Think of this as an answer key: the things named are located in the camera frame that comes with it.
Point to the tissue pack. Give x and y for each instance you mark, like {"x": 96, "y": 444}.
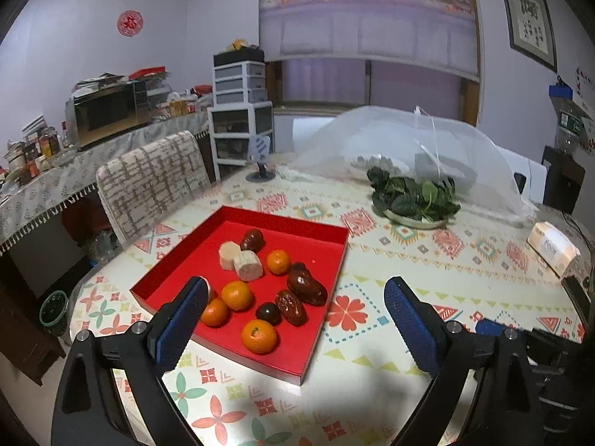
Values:
{"x": 551, "y": 246}

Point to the dark wooden furniture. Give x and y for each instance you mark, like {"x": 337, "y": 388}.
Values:
{"x": 23, "y": 325}

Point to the red tray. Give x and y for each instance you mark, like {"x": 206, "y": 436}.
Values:
{"x": 288, "y": 232}

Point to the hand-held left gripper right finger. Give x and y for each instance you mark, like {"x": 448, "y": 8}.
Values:
{"x": 411, "y": 330}

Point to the black cabinet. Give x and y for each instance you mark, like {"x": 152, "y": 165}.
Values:
{"x": 562, "y": 181}

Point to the group of bottles and jars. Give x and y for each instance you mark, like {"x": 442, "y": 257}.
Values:
{"x": 37, "y": 148}

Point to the red box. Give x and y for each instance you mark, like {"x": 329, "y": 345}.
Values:
{"x": 146, "y": 73}

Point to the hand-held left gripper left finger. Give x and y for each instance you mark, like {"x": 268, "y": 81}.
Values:
{"x": 181, "y": 330}

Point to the white appliance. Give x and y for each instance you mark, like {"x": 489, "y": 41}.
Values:
{"x": 532, "y": 169}

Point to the green leafy vegetables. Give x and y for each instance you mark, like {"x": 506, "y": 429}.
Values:
{"x": 409, "y": 195}

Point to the printed window curtain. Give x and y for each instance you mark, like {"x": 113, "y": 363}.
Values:
{"x": 367, "y": 14}

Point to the fringed counter cloth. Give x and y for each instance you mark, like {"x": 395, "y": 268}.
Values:
{"x": 42, "y": 195}

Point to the white mesh food cover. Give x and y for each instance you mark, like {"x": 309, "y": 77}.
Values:
{"x": 372, "y": 134}

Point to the wrinkled dark red date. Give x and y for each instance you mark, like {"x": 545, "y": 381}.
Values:
{"x": 290, "y": 307}

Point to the small desk fan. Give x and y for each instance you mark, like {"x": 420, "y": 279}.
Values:
{"x": 261, "y": 153}

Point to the white drawer unit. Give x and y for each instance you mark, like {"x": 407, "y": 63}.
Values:
{"x": 241, "y": 134}
{"x": 239, "y": 79}

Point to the framed wall picture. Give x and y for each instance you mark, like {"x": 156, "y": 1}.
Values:
{"x": 530, "y": 18}

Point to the metal plate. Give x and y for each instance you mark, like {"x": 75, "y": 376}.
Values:
{"x": 418, "y": 223}

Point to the orange mandarin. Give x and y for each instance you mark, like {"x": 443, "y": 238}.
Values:
{"x": 279, "y": 261}
{"x": 237, "y": 295}
{"x": 259, "y": 336}
{"x": 216, "y": 313}

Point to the microwave oven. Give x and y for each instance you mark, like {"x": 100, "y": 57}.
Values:
{"x": 104, "y": 114}

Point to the green bucket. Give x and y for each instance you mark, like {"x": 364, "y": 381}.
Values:
{"x": 54, "y": 311}

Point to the large dark red date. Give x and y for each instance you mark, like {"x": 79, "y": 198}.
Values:
{"x": 307, "y": 285}

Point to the red round wall decoration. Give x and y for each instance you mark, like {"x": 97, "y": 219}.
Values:
{"x": 129, "y": 23}

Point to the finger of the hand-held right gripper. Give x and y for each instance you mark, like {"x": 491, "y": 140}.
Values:
{"x": 489, "y": 326}

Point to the hanging bag of items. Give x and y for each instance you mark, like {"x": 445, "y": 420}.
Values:
{"x": 569, "y": 123}

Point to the patterned fabric chair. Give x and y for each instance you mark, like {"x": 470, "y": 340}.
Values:
{"x": 148, "y": 181}

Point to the patterned tablecloth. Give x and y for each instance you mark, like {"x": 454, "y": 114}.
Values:
{"x": 325, "y": 418}

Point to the white yam piece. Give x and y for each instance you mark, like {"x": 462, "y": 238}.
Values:
{"x": 227, "y": 256}
{"x": 248, "y": 267}

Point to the black phone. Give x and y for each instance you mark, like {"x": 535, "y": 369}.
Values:
{"x": 578, "y": 295}

